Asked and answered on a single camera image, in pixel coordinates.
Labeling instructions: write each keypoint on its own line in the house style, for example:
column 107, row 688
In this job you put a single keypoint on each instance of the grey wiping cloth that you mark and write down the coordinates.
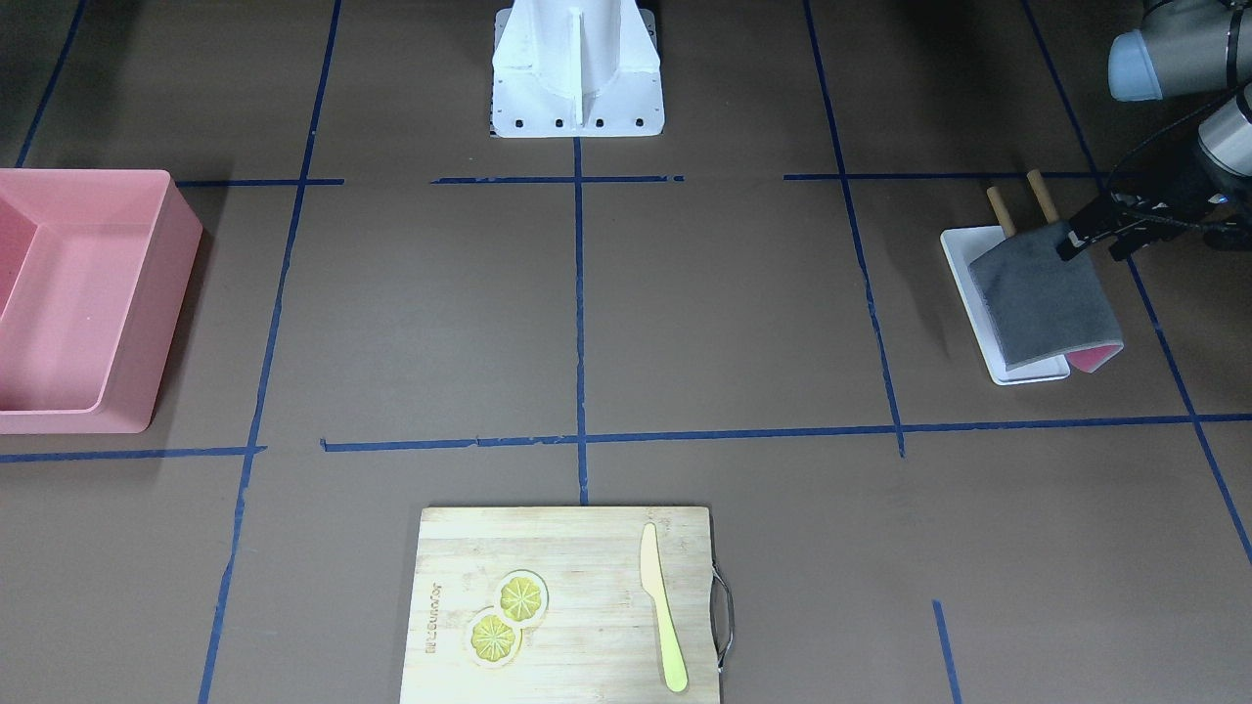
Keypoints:
column 1044, row 300

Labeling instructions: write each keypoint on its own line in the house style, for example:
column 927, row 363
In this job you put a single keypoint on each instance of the pink plastic bin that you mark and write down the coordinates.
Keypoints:
column 94, row 267

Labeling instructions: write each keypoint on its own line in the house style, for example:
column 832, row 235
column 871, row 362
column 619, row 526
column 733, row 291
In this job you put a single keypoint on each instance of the white rack tray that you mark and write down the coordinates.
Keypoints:
column 961, row 246

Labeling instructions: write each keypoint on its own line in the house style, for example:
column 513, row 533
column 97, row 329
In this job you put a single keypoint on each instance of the metal cutting board handle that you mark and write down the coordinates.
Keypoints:
column 723, row 618

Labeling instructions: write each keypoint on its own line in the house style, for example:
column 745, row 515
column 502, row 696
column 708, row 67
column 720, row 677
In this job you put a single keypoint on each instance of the wooden rack rod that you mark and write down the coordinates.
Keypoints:
column 1038, row 183
column 998, row 204

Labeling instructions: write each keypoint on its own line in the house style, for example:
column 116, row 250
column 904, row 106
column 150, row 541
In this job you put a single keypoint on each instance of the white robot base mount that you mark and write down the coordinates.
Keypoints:
column 576, row 69

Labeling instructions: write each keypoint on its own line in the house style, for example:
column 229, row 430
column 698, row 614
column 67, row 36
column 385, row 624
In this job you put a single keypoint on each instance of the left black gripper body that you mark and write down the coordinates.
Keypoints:
column 1177, row 190

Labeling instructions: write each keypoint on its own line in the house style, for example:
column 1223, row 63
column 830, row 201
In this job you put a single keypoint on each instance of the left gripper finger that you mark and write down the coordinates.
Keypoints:
column 1128, row 238
column 1089, row 225

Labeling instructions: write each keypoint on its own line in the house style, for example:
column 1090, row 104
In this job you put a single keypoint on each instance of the front lemon slice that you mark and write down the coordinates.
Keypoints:
column 493, row 641

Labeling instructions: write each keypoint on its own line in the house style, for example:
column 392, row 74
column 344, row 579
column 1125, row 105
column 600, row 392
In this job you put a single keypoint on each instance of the yellow plastic knife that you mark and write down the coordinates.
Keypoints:
column 673, row 666

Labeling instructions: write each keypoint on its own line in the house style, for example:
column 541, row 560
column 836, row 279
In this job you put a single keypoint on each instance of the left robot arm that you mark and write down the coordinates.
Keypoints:
column 1187, row 48

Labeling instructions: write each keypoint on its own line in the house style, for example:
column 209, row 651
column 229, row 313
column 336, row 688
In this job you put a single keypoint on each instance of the bamboo cutting board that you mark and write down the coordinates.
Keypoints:
column 569, row 578

